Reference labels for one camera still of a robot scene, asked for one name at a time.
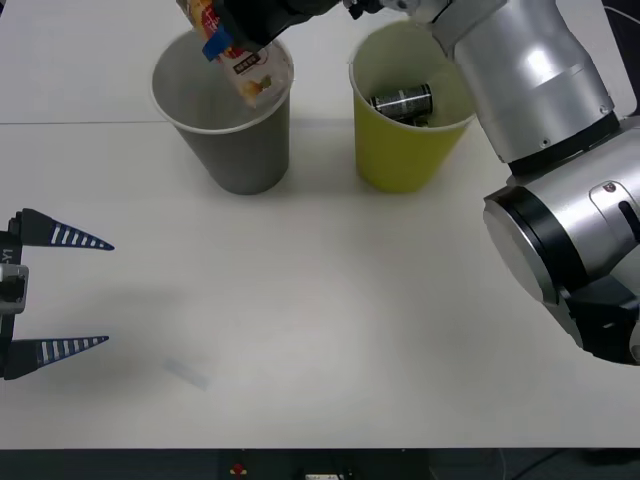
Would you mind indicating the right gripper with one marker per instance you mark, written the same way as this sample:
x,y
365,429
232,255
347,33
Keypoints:
x,y
257,20

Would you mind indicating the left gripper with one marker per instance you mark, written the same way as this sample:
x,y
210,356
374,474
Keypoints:
x,y
11,250

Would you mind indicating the clear bottle with red cap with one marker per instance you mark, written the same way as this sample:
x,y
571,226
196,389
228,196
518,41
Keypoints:
x,y
250,70

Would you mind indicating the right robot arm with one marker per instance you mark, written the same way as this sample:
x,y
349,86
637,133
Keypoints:
x,y
540,90

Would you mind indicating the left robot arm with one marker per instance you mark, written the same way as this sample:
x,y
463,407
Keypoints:
x,y
12,300

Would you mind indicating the grey plastic waste bin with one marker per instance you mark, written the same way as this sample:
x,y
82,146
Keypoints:
x,y
240,155

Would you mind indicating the black drink can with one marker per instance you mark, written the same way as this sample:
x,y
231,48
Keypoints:
x,y
402,100

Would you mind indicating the yellow-green plastic waste bin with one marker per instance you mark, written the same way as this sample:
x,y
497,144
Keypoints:
x,y
395,155

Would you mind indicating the red round button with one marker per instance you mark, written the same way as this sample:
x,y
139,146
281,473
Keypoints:
x,y
238,470

